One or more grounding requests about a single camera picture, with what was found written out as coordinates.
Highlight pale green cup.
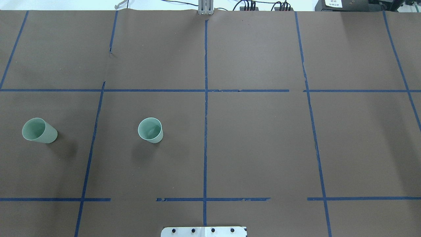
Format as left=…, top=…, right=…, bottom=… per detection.
left=138, top=117, right=163, bottom=144
left=22, top=118, right=58, bottom=144

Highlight brown paper table cover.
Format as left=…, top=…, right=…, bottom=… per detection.
left=1, top=9, right=420, bottom=237

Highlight dark control box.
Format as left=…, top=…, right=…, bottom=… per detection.
left=314, top=0, right=383, bottom=12

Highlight grey aluminium post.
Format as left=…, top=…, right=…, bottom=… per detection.
left=198, top=0, right=214, bottom=15

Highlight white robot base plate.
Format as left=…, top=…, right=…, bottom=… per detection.
left=161, top=226, right=248, bottom=237

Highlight black cables at back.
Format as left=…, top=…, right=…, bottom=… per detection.
left=233, top=0, right=294, bottom=12

